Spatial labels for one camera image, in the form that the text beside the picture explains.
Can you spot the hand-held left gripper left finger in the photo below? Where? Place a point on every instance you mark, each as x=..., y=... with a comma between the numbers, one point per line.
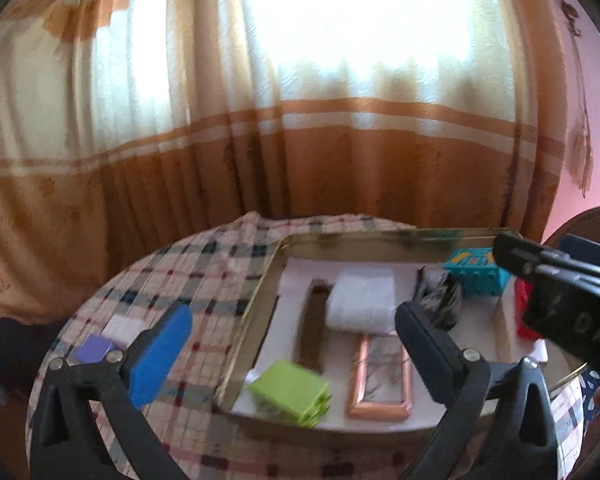
x=160, y=355

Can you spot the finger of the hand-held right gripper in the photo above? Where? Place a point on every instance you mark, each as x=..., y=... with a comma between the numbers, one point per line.
x=580, y=285
x=525, y=252

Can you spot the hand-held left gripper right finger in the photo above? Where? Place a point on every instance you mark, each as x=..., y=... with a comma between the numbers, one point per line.
x=420, y=340

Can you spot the red building block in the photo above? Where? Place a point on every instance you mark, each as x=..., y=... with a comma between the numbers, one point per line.
x=522, y=310

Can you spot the teal building block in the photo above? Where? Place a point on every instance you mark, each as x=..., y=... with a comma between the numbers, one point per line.
x=472, y=272

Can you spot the gold metal tray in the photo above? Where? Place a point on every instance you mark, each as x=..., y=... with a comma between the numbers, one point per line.
x=260, y=320

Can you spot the brown wooden comb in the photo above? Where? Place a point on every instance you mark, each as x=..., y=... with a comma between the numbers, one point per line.
x=312, y=330

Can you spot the green building block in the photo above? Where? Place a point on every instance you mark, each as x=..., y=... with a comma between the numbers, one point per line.
x=287, y=390

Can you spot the small white box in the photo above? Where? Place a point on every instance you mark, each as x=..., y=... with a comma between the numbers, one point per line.
x=125, y=331

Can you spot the brown wooden chair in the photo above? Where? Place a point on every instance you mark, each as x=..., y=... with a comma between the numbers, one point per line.
x=590, y=220

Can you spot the purple building block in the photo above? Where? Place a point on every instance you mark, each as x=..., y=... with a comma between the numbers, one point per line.
x=94, y=350

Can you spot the dark blue dotted cloth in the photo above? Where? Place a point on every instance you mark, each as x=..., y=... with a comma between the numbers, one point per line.
x=592, y=390

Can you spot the plaid tablecloth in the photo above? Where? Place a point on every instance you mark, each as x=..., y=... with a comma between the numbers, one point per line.
x=190, y=280

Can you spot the cream and orange curtain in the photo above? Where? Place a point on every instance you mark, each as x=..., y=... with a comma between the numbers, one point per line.
x=230, y=135

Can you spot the copper picture frame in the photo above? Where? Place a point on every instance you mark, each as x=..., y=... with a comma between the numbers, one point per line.
x=380, y=375

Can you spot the wall hook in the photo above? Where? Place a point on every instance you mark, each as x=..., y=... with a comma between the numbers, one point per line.
x=570, y=17

